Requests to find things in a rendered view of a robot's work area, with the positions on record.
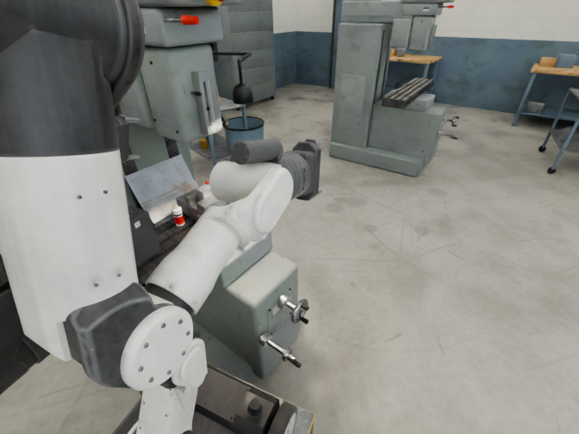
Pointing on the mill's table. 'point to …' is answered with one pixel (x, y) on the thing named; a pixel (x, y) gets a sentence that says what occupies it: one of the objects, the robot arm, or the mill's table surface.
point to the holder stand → (142, 235)
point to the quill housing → (178, 89)
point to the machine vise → (188, 201)
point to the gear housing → (206, 30)
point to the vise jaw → (209, 203)
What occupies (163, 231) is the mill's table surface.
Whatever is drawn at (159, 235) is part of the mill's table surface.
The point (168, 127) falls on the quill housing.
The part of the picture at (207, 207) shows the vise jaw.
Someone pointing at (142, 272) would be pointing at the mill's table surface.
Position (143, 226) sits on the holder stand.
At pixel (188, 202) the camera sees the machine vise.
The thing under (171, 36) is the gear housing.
